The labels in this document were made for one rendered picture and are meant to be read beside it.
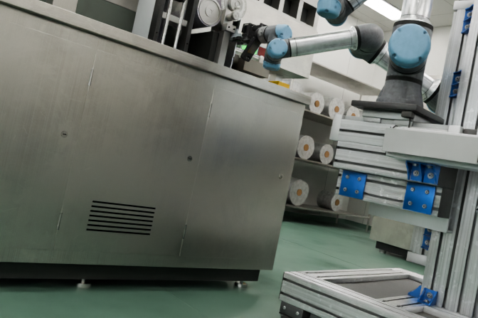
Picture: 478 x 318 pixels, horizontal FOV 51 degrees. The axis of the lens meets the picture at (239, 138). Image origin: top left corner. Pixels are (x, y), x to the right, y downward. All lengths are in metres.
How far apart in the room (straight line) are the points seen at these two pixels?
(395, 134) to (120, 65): 0.93
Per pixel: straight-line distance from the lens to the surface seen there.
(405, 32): 1.57
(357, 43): 2.07
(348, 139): 1.71
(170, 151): 1.89
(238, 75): 2.02
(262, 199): 2.20
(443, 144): 1.45
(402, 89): 1.68
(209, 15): 2.31
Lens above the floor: 0.54
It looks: 3 degrees up
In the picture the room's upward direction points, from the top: 12 degrees clockwise
